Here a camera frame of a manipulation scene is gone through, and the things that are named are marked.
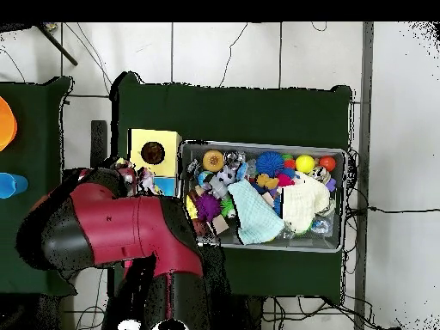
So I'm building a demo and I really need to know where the light blue muslin cloth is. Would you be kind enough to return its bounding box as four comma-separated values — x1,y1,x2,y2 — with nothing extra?
227,178,285,246

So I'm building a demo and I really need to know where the shallow metal mesh bin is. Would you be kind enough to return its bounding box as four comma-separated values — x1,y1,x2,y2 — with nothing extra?
179,138,348,254

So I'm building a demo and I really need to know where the wooden box with three holes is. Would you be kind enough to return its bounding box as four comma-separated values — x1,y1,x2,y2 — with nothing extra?
127,128,182,198

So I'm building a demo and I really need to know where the toy burger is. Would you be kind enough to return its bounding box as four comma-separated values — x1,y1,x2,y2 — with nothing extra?
201,150,225,173

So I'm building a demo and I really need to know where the purple spiky ball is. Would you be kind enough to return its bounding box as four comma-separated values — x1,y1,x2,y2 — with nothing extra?
195,192,222,223

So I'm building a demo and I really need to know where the yellow cheese toy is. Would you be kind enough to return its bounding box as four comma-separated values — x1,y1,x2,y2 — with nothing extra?
186,195,199,220

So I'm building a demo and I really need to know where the brown toy football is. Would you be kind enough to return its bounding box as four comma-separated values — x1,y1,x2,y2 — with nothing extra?
192,219,210,237

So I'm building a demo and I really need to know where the large blue spiky ball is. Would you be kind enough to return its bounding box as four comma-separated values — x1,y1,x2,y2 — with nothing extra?
254,150,285,177

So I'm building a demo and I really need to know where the dark green table cloth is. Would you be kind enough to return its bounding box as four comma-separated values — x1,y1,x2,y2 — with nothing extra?
0,76,77,297
107,70,353,305

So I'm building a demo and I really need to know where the cream muslin cloth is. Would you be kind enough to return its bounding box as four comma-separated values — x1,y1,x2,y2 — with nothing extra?
279,171,332,235

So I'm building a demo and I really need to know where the yellow smooth ball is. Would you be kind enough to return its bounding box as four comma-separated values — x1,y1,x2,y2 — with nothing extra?
295,154,316,174

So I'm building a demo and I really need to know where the orange smooth ball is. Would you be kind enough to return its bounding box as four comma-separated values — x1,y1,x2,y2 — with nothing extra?
318,155,337,173

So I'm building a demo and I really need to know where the black flat panel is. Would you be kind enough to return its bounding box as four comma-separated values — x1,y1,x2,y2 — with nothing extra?
89,119,108,169

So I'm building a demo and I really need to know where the blue plastic cup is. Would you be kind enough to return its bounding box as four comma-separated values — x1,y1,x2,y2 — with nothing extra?
0,172,29,199

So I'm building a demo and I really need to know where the black rod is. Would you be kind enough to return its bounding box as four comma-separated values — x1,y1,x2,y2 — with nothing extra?
35,22,79,66

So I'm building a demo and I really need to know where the orange plastic object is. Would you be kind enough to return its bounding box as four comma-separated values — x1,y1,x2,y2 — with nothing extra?
0,95,18,152

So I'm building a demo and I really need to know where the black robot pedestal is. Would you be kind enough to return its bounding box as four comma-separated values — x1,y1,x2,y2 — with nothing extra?
236,293,266,330

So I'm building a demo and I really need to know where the black floor cable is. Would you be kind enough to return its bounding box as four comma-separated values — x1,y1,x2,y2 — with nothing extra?
367,205,440,214

